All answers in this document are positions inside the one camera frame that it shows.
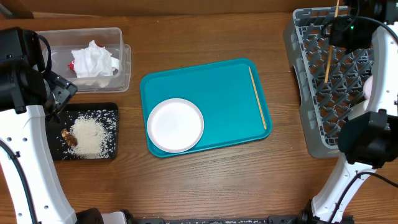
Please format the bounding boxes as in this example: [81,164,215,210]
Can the red snack wrapper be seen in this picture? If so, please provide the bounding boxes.
[68,60,75,72]

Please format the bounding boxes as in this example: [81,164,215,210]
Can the white napkin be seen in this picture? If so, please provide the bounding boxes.
[71,40,119,78]

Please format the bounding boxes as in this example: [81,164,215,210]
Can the brown food scrap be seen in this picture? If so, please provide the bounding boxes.
[61,129,78,147]

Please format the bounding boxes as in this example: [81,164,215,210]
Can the pink bowl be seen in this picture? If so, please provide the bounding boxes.
[363,75,373,99]

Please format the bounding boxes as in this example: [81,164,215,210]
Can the white rice pile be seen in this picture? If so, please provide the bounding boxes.
[57,109,118,160]

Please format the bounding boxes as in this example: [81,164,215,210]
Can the white round plate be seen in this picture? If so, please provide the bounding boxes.
[146,98,205,154]

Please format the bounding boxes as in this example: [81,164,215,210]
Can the wooden chopstick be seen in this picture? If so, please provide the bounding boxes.
[248,66,267,130]
[324,0,340,84]

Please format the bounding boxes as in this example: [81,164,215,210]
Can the white paper cup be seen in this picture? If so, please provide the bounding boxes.
[348,99,369,120]

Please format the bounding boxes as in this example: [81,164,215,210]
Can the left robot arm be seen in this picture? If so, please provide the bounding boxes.
[1,27,136,224]

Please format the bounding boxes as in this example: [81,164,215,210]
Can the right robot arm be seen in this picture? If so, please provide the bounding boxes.
[297,1,397,223]

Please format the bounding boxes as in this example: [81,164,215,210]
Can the grey dishwasher rack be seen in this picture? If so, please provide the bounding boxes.
[283,7,373,159]

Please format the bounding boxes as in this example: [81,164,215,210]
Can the clear plastic bin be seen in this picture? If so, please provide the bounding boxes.
[38,27,132,93]

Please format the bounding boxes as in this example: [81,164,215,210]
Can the black plastic tray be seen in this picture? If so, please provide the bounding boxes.
[45,103,119,161]

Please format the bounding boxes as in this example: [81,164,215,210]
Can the teal serving tray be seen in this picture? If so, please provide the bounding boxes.
[140,58,272,154]

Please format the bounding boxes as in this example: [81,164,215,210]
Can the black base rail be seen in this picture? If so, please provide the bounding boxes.
[133,215,355,224]

